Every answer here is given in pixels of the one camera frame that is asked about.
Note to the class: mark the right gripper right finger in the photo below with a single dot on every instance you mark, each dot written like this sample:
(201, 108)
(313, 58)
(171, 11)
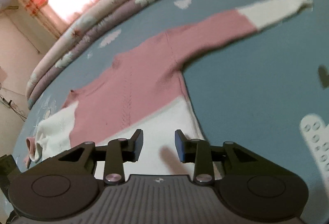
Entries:
(248, 184)

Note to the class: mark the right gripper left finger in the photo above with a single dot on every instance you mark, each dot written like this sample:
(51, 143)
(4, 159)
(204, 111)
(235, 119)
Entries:
(70, 182)

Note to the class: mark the pink and white knit sweater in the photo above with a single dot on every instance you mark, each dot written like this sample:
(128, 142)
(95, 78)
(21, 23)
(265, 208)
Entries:
(144, 89)

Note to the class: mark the teal floral bed sheet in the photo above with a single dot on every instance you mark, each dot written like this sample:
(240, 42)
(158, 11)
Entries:
(267, 92)

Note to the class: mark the folded floral quilt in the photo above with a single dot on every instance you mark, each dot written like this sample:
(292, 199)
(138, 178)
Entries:
(95, 22)

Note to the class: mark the wall air conditioner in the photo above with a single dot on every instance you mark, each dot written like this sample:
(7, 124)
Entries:
(7, 5)

